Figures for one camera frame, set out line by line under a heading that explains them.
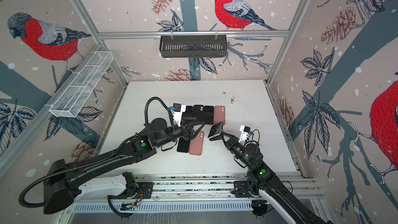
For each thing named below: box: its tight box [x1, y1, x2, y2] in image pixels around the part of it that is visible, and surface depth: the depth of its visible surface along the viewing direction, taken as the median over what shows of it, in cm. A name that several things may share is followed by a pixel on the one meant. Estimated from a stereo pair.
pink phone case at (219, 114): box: [214, 105, 226, 126], surface depth 105 cm
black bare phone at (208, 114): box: [203, 105, 215, 125], surface depth 106 cm
